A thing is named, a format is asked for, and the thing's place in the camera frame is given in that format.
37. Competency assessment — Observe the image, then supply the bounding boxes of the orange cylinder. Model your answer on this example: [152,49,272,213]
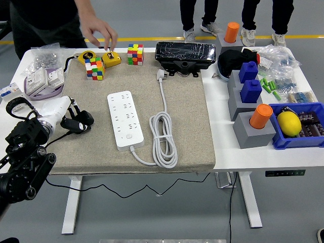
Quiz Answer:
[249,103,273,130]
[224,22,240,44]

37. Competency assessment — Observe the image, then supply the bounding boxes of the black office chair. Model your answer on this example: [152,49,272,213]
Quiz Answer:
[0,20,13,41]

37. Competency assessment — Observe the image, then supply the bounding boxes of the black cloth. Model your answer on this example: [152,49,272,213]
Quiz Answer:
[217,49,259,78]

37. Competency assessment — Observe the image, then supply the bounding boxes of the black power adapter plug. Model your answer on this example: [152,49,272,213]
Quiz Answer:
[75,109,95,127]

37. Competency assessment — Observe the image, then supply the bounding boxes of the thin black adapter cord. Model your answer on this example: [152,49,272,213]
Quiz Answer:
[45,130,211,198]

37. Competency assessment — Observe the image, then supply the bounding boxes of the grey block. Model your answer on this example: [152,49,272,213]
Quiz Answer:
[227,87,264,122]
[232,111,277,149]
[227,69,245,96]
[215,32,244,55]

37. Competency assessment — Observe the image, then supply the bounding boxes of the small clear bag blue parts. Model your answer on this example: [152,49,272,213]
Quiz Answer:
[274,75,298,93]

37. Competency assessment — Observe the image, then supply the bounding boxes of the black table control panel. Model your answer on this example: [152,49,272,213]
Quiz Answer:
[265,169,306,177]

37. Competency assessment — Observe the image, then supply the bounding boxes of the small clear plastic bag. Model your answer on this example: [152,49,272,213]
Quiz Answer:
[59,47,78,61]

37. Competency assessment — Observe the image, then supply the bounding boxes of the white table leg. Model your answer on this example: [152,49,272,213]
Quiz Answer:
[61,174,84,235]
[239,172,263,229]

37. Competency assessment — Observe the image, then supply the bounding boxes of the small white wall socket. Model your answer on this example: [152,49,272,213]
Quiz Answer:
[46,67,64,89]

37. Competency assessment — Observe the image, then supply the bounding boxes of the clear bag of screws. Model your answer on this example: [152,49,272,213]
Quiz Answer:
[24,43,62,75]

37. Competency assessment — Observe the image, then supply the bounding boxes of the white power strip cable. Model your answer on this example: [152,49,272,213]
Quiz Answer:
[129,68,179,169]

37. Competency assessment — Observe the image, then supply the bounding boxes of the yellow lemon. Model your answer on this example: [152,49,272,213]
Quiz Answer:
[276,111,302,138]

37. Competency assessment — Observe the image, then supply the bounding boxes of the white blue-rimmed object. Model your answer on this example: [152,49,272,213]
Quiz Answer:
[217,65,232,83]

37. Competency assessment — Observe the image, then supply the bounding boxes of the black floor cable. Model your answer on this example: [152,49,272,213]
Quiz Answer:
[229,172,238,243]

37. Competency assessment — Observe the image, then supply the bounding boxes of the white circuit breaker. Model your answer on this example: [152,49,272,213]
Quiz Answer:
[0,82,28,113]

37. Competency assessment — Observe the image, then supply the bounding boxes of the person's left hand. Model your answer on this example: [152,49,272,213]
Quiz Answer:
[80,12,119,51]

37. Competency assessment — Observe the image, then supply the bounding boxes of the small yellow tape measure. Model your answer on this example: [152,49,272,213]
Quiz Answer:
[98,46,122,68]

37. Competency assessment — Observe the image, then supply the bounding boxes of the large white wall socket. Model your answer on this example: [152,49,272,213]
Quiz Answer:
[26,67,49,96]

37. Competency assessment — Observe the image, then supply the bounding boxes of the multicoloured puzzle cube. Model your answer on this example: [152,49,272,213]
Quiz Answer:
[85,57,106,80]
[127,44,144,66]

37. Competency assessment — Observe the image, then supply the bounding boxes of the grey-brown mat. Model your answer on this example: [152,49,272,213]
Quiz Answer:
[43,52,216,175]

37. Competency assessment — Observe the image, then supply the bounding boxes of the clear bag of resistors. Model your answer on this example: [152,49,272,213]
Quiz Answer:
[287,90,317,104]

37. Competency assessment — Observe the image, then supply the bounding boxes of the white power strip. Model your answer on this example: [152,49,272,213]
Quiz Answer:
[107,90,145,152]

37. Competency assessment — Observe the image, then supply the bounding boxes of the lilac oval tray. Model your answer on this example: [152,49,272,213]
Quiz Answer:
[23,67,64,101]

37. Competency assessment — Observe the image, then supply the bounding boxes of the blue block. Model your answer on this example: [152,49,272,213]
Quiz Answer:
[239,79,263,104]
[238,61,259,84]

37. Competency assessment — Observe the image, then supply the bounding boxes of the black film-wrapped device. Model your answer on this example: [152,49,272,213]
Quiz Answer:
[154,41,217,78]

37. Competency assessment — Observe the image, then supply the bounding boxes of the grey box under table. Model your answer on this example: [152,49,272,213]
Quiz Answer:
[215,172,237,189]

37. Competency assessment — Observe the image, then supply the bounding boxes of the blue plastic bin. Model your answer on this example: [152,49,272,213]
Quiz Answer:
[268,102,324,150]

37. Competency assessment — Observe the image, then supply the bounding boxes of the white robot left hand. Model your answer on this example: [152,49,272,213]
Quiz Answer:
[39,95,92,135]

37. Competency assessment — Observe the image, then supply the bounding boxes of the dark brown capacitor pack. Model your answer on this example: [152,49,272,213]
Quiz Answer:
[298,111,324,138]

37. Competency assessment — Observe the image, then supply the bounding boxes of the large yellow tape measure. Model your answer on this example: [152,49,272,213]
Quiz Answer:
[62,50,98,75]

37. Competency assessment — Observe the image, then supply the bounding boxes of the large clear bag blue parts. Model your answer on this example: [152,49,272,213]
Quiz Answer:
[257,45,303,76]

